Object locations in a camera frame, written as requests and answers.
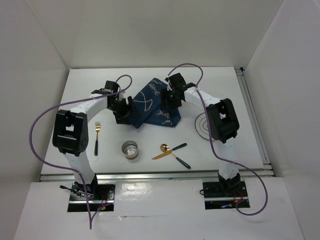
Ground aluminium rail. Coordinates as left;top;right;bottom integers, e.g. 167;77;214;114
234;67;273;170
38;169;276;183

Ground aluminium front rail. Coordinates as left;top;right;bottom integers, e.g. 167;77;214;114
38;169;276;183

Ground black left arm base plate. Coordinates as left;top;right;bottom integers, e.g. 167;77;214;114
69;183;116;204

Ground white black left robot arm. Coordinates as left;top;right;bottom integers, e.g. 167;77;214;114
52;80;137;200

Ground gold spoon green handle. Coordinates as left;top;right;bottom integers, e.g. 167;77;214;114
160;143;191;170

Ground gold fork green handle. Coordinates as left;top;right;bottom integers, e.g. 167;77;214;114
94;121;101;156

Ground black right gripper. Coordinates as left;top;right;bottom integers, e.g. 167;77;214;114
159;88;182;110

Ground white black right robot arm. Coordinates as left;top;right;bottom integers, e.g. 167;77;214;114
160;86;241;196

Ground clear glass cup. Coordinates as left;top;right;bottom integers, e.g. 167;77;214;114
121;140;139;160

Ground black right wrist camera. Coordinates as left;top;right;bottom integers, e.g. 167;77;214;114
167;73;186;91

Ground gold knife green handle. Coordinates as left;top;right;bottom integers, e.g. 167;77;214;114
152;143;187;160

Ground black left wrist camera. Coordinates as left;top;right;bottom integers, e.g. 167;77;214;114
104;80;120;94

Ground white plate black rings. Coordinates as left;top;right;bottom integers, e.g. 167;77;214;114
193;112;213;140

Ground blue cloth with gold script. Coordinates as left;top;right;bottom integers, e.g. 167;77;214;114
127;78;181;129

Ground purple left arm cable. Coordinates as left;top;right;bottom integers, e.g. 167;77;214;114
29;74;133;230

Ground aluminium right side rail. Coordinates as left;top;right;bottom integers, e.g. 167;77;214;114
234;67;273;170

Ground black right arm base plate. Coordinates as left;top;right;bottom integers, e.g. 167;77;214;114
199;181;248;198

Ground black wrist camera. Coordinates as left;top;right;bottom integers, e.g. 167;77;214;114
167;73;186;91
104;80;120;94

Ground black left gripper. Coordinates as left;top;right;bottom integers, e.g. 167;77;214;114
107;95;140;125

